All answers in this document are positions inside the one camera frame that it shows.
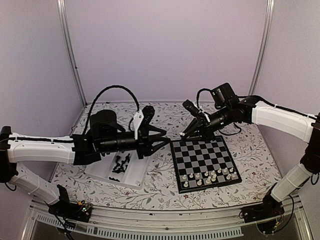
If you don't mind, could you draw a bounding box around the black grey chessboard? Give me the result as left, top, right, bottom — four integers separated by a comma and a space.
170, 135, 242, 194

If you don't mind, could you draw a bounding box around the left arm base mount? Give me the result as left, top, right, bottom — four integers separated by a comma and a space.
48, 200, 93, 223

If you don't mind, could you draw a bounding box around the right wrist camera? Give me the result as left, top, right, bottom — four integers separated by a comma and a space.
182, 99, 210, 122

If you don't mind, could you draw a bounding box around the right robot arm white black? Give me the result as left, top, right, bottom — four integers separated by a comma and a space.
180, 82, 320, 218

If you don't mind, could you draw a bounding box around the clear plastic piece tray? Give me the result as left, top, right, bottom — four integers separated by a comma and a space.
84, 150, 150, 190

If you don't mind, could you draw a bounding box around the white piece corner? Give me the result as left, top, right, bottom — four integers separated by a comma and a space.
183, 181, 189, 188

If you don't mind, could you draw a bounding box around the left aluminium frame post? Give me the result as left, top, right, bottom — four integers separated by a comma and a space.
56, 0, 88, 107

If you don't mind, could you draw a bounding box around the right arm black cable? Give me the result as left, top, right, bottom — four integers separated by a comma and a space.
196, 87, 213, 106

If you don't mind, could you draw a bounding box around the white bishop piece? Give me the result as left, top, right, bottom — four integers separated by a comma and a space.
205, 176, 212, 185

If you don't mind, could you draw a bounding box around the right aluminium frame post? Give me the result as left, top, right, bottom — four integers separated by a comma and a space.
248, 0, 276, 95

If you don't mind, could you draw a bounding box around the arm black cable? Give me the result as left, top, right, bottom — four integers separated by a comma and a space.
83, 85, 140, 136
196, 87, 213, 106

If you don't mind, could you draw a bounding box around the pile of black chess pieces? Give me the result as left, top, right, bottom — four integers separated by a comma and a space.
108, 153, 131, 182

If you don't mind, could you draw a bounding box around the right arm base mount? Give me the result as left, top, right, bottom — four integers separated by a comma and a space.
238, 197, 285, 235

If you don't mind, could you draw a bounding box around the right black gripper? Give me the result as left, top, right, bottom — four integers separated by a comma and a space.
181, 105, 233, 142

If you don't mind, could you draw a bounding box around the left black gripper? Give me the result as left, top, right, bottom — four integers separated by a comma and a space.
99, 125, 171, 160

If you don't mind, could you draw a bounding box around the aluminium frame post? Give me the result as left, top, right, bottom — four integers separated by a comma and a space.
248, 0, 276, 95
56, 0, 88, 107

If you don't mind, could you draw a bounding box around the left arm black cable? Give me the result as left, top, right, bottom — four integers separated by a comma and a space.
83, 85, 140, 136

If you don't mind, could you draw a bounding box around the floral patterned table mat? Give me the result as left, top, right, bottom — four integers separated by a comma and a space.
44, 101, 285, 211

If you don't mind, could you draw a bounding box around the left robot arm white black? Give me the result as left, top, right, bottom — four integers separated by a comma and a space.
0, 105, 170, 217

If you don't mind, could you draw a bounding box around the front aluminium rail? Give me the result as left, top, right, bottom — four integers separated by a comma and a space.
21, 194, 313, 240

